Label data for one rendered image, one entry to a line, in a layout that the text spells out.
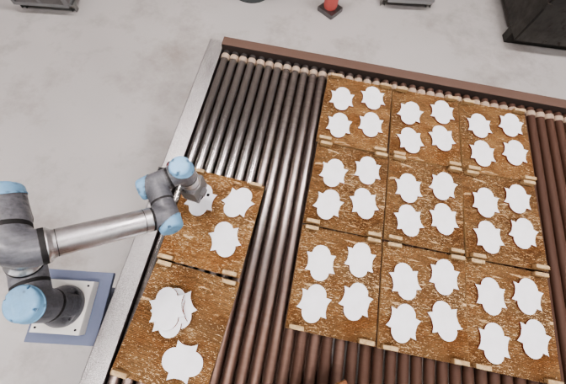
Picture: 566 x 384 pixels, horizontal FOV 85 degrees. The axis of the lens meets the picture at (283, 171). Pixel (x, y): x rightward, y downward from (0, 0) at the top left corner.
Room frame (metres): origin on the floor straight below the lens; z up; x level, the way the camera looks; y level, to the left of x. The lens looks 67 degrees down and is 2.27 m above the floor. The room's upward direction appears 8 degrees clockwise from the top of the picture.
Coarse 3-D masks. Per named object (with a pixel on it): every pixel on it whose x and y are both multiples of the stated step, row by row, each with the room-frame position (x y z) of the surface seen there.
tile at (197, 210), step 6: (210, 186) 0.45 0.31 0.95; (210, 192) 0.42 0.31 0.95; (204, 198) 0.39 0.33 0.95; (210, 198) 0.39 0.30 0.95; (186, 204) 0.35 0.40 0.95; (192, 204) 0.36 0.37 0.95; (198, 204) 0.36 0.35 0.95; (204, 204) 0.36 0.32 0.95; (210, 204) 0.37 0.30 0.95; (192, 210) 0.33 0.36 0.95; (198, 210) 0.33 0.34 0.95; (204, 210) 0.34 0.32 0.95; (210, 210) 0.34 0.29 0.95
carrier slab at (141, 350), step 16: (160, 272) 0.06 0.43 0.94; (176, 272) 0.07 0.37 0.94; (192, 272) 0.08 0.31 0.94; (160, 288) 0.01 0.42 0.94; (192, 288) 0.02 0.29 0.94; (208, 288) 0.03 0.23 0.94; (224, 288) 0.04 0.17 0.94; (144, 304) -0.06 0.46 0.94; (208, 304) -0.03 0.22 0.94; (224, 304) -0.02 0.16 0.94; (144, 320) -0.11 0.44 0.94; (192, 320) -0.09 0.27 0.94; (208, 320) -0.08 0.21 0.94; (224, 320) -0.08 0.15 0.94; (128, 336) -0.17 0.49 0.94; (144, 336) -0.17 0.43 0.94; (160, 336) -0.16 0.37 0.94; (176, 336) -0.15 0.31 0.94; (192, 336) -0.14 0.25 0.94; (208, 336) -0.14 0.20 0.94; (128, 352) -0.22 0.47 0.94; (144, 352) -0.22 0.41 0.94; (160, 352) -0.21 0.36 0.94; (208, 352) -0.19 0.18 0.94; (112, 368) -0.28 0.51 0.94; (128, 368) -0.27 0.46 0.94; (144, 368) -0.26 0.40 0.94; (160, 368) -0.26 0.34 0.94; (208, 368) -0.24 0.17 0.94
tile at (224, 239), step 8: (224, 224) 0.29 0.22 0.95; (216, 232) 0.25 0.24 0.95; (224, 232) 0.25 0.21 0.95; (232, 232) 0.26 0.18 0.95; (216, 240) 0.22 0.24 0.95; (224, 240) 0.22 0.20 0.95; (232, 240) 0.23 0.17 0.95; (216, 248) 0.18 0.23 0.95; (224, 248) 0.19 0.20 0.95; (232, 248) 0.19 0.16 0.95; (224, 256) 0.16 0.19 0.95
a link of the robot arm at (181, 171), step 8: (176, 160) 0.40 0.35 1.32; (184, 160) 0.40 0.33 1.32; (168, 168) 0.36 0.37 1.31; (176, 168) 0.37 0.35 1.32; (184, 168) 0.37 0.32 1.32; (192, 168) 0.38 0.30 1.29; (176, 176) 0.35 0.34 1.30; (184, 176) 0.35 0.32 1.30; (192, 176) 0.37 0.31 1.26; (176, 184) 0.33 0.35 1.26; (184, 184) 0.35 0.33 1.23; (192, 184) 0.36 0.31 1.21
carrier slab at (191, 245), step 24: (216, 192) 0.43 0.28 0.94; (192, 216) 0.30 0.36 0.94; (216, 216) 0.32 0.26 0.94; (240, 216) 0.33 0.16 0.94; (168, 240) 0.19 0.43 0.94; (192, 240) 0.20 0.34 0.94; (240, 240) 0.23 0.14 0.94; (192, 264) 0.11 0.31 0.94; (216, 264) 0.12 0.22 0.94; (240, 264) 0.13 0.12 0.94
